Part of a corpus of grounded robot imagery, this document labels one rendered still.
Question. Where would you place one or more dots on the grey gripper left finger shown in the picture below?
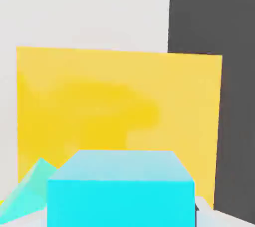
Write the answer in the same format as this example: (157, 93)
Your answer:
(35, 220)

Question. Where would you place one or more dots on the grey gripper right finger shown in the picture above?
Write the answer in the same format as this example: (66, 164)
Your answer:
(209, 217)

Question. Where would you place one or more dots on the small cyan cube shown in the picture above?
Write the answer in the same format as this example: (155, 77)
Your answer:
(119, 201)

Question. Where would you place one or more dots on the small mint green cube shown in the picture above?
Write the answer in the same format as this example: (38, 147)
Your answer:
(29, 189)

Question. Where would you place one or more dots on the large yellow box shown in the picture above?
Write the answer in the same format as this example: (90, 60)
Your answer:
(111, 95)

